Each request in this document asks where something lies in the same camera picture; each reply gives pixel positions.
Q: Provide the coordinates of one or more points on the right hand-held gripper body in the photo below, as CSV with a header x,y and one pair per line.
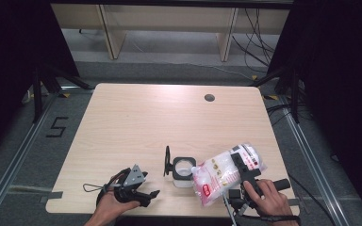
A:
x,y
235,197

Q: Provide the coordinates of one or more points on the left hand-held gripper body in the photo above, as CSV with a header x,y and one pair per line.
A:
x,y
135,177

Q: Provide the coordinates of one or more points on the red and white pouch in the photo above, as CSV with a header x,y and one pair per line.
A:
x,y
217,175

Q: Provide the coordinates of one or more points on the glass jar with black lid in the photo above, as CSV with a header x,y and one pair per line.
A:
x,y
175,171

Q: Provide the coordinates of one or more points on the person's left hand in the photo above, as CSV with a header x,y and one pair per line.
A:
x,y
110,208

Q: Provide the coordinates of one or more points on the person's right hand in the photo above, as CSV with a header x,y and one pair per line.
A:
x,y
273,204

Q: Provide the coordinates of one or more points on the dark grey tape strip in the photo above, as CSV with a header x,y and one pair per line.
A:
x,y
52,196

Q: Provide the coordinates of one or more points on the black metal stand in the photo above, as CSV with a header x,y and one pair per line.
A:
x,y
294,94
37,94

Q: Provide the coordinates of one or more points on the dark curtain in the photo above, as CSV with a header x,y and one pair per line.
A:
x,y
6,47
342,62

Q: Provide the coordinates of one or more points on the beige wooden desk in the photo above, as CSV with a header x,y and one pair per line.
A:
x,y
169,19

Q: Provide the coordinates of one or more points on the metal floor rail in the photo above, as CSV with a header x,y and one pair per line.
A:
x,y
19,158
308,157

